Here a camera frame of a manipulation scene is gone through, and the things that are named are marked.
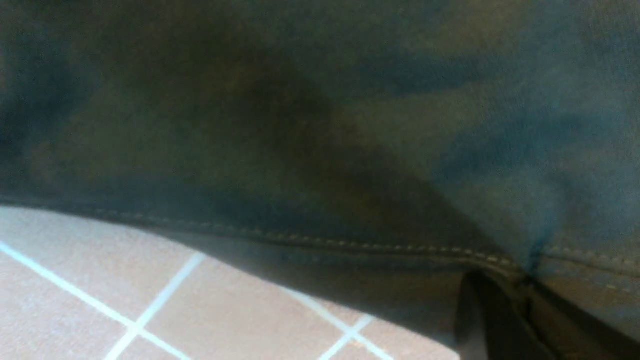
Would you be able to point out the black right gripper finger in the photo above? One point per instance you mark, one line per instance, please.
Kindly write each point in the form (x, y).
(497, 320)

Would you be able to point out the gray long-sleeved shirt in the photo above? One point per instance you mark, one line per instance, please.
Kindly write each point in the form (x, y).
(369, 152)

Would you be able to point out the pink grid tablecloth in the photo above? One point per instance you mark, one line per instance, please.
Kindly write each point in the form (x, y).
(76, 289)

